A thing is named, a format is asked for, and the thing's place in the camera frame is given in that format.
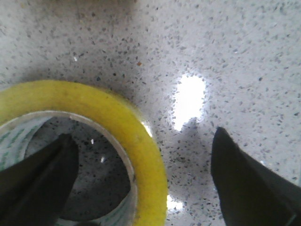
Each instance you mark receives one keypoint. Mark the yellow tape roll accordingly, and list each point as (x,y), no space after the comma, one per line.
(24,108)

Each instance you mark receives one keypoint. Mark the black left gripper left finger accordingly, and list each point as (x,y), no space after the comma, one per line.
(34,191)

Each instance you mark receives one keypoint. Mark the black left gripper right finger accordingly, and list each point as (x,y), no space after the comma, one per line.
(251,194)

